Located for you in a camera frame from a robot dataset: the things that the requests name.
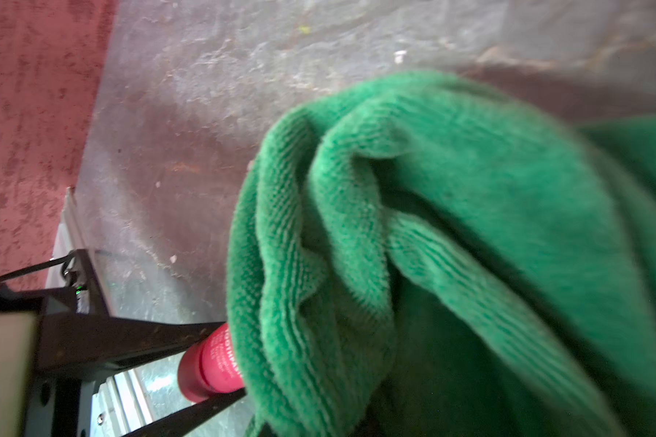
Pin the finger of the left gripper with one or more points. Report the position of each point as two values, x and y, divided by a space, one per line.
187 420
120 341

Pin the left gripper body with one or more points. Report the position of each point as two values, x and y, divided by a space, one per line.
58 405

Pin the green microfiber cloth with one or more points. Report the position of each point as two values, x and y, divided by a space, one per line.
423 255

